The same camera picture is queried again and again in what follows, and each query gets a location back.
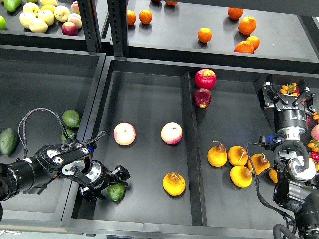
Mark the black shelf post left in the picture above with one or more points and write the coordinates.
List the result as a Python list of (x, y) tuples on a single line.
[(90, 25)]

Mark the orange and red cherry tomatoes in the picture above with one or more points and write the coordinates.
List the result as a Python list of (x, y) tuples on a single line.
[(291, 89)]

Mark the black shelf post right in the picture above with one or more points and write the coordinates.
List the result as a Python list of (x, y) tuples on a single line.
[(119, 29)]

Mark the orange on shelf top right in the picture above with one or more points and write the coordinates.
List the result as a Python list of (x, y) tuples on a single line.
[(235, 13)]

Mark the cherry tomato bunch lower right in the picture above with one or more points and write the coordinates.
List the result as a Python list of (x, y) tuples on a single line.
[(313, 151)]

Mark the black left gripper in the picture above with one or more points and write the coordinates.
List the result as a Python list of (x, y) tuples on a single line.
[(98, 177)]

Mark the large orange on shelf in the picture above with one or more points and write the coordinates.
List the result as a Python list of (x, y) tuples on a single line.
[(247, 25)]

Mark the pink peach on shelf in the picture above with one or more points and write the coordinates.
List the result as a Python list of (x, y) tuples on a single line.
[(76, 19)]

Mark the dark red apple on shelf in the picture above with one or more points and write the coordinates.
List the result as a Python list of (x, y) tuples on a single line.
[(69, 29)]

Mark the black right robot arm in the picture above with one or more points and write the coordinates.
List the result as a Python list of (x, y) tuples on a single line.
[(297, 190)]

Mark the green avocado top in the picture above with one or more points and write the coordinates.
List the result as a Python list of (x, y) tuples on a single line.
[(71, 118)]

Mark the pink peach at right edge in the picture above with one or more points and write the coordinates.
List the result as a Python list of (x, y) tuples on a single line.
[(315, 132)]

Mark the orange on shelf front right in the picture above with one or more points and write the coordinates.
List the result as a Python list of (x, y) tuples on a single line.
[(244, 47)]

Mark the orange on shelf far left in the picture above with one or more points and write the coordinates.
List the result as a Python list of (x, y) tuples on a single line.
[(131, 18)]

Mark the green avocado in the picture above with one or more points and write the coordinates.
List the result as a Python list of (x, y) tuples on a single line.
[(8, 141), (71, 118), (68, 135), (116, 191)]

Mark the orange cherry tomatoes pair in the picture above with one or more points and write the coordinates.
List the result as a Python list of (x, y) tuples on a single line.
[(315, 116)]

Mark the black shelf post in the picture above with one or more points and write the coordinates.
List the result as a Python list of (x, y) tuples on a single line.
[(90, 25), (119, 29)]

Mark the black upper right shelf tray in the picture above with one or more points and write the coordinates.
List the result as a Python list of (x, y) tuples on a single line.
[(286, 42)]

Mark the black centre tray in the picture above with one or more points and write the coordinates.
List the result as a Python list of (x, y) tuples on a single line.
[(148, 95)]

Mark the pink apple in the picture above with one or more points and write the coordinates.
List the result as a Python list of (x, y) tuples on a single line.
[(171, 133), (124, 134)]

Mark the orange on shelf lower right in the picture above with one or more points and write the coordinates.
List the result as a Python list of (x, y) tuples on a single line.
[(255, 41)]

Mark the bright red apple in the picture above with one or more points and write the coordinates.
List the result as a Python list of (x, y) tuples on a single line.
[(205, 78)]

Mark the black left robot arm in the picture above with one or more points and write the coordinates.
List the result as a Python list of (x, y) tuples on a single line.
[(71, 159)]

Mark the pink apple left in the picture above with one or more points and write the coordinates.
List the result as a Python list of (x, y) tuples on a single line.
[(124, 134)]

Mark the pink apple right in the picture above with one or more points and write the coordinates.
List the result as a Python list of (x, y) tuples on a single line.
[(171, 133)]

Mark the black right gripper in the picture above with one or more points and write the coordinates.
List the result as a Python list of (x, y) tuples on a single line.
[(287, 118)]

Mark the yellow pear with stem left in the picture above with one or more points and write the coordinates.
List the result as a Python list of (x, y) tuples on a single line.
[(217, 156)]

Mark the pale yellow pear front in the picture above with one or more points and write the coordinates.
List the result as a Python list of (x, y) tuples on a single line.
[(38, 26)]

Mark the orange on shelf middle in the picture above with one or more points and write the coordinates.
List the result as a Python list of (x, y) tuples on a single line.
[(204, 35)]

